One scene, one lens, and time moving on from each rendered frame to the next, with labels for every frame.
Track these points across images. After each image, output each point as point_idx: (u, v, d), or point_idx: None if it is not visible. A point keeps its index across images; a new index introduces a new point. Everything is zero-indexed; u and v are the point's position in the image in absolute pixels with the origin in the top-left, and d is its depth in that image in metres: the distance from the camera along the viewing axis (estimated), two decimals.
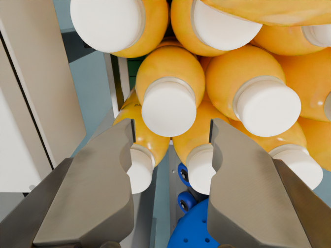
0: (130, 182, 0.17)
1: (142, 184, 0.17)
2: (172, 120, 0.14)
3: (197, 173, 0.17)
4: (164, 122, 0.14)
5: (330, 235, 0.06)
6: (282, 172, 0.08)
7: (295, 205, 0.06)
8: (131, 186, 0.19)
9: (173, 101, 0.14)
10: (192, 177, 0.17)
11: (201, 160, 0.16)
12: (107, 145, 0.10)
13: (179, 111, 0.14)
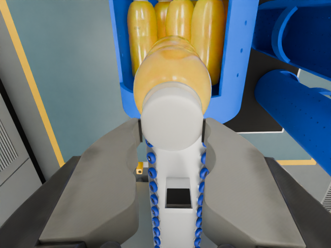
0: None
1: None
2: (175, 133, 0.12)
3: None
4: (166, 135, 0.12)
5: (322, 231, 0.06)
6: (274, 170, 0.08)
7: (287, 202, 0.06)
8: None
9: (177, 110, 0.11)
10: None
11: None
12: (114, 145, 0.10)
13: (183, 122, 0.12)
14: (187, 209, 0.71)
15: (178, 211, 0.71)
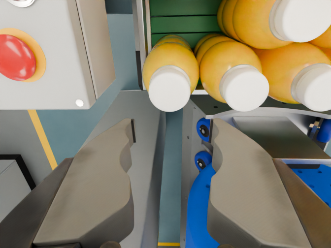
0: (169, 98, 0.19)
1: (181, 100, 0.19)
2: None
3: (234, 86, 0.18)
4: None
5: (330, 235, 0.06)
6: (282, 172, 0.08)
7: (295, 205, 0.06)
8: (167, 108, 0.20)
9: None
10: (229, 90, 0.18)
11: (238, 73, 0.18)
12: (107, 145, 0.10)
13: None
14: None
15: None
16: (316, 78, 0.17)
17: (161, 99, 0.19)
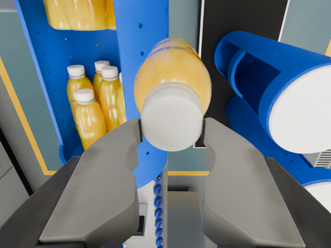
0: (172, 133, 0.12)
1: (189, 136, 0.12)
2: (84, 92, 0.46)
3: None
4: (82, 92, 0.46)
5: (321, 230, 0.06)
6: (274, 170, 0.08)
7: (287, 202, 0.06)
8: (169, 143, 0.14)
9: (86, 89, 0.47)
10: None
11: None
12: (114, 145, 0.10)
13: (87, 90, 0.47)
14: (139, 236, 0.79)
15: (131, 238, 0.80)
16: None
17: (160, 134, 0.12)
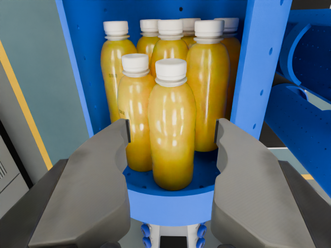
0: (171, 62, 0.24)
1: (180, 62, 0.24)
2: (136, 56, 0.28)
3: None
4: (131, 56, 0.28)
5: None
6: (288, 174, 0.08)
7: (300, 208, 0.06)
8: (169, 73, 0.23)
9: (138, 54, 0.30)
10: None
11: None
12: (102, 146, 0.09)
13: (140, 55, 0.29)
14: None
15: None
16: None
17: (164, 63, 0.24)
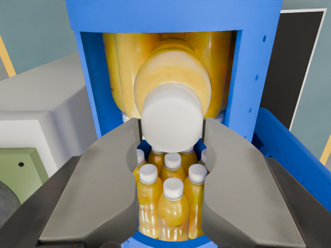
0: None
1: None
2: None
3: (149, 118, 0.12)
4: None
5: (322, 231, 0.06)
6: (274, 170, 0.08)
7: (287, 202, 0.06)
8: None
9: None
10: (145, 124, 0.12)
11: (155, 99, 0.12)
12: (114, 145, 0.10)
13: None
14: None
15: None
16: None
17: None
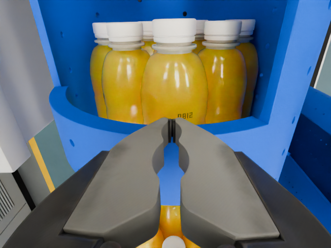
0: None
1: None
2: None
3: None
4: None
5: (291, 216, 0.06)
6: (244, 163, 0.08)
7: (259, 194, 0.07)
8: None
9: None
10: None
11: None
12: (142, 143, 0.10)
13: None
14: None
15: None
16: None
17: None
